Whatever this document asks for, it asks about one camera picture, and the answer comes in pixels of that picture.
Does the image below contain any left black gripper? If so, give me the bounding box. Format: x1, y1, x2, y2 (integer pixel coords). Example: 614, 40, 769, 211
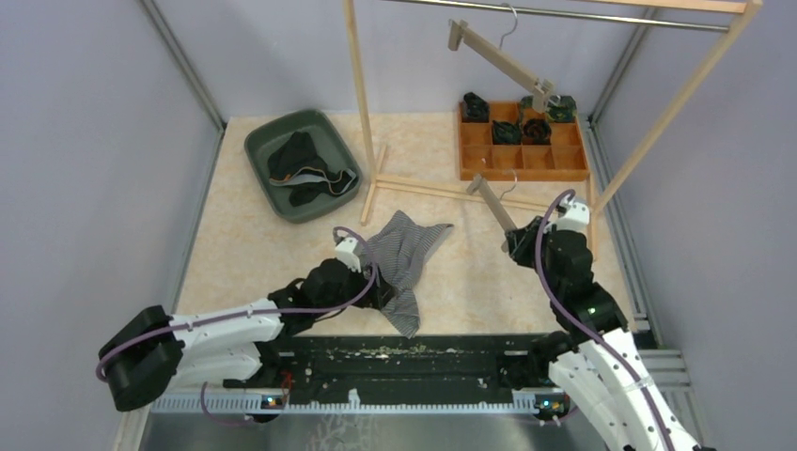
315, 257, 399, 319

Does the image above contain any grey striped underwear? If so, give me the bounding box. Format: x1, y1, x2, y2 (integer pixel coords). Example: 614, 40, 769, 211
367, 210, 454, 338

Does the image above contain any wooden clip hanger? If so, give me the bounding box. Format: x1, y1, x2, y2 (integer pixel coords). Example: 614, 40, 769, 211
447, 3, 562, 113
466, 174, 517, 234

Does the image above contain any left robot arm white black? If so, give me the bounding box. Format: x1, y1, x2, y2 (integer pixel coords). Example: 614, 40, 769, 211
95, 258, 397, 412

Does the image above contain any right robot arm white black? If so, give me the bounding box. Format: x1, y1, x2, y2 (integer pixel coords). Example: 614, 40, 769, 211
504, 217, 705, 450

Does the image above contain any black underwear orange trim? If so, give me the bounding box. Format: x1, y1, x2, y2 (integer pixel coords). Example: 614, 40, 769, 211
267, 132, 359, 208

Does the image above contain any wooden compartment tray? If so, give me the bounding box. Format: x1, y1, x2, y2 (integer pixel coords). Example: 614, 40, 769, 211
455, 101, 590, 182

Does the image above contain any rolled dark sock middle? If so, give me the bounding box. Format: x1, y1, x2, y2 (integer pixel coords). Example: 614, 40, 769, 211
492, 120, 523, 146

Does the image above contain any rolled black red sock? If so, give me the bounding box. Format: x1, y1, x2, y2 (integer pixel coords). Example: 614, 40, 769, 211
521, 118, 553, 146

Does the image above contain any folded green camouflage cloth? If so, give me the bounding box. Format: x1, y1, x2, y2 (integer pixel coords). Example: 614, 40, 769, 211
519, 96, 577, 123

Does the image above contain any rolled black sock top-left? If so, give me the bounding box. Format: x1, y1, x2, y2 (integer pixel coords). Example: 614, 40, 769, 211
461, 92, 490, 123

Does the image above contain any green plastic basin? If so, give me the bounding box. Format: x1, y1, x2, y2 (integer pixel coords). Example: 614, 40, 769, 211
244, 109, 363, 224

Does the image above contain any metal hanging rod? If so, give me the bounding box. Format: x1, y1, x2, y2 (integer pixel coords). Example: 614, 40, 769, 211
391, 0, 730, 33

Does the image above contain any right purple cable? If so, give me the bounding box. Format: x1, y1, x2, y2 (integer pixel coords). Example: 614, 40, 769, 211
534, 189, 677, 451

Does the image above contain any purple cable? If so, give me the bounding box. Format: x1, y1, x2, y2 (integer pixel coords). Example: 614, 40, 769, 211
94, 225, 380, 428
534, 189, 677, 451

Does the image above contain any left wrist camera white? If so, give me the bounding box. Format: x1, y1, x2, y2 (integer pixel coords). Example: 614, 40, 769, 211
335, 237, 362, 273

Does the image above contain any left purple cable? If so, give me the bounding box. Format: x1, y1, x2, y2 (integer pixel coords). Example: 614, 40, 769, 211
94, 225, 380, 428

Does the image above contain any wooden clothes rack frame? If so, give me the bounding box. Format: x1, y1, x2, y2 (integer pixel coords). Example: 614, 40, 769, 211
342, 1, 763, 224

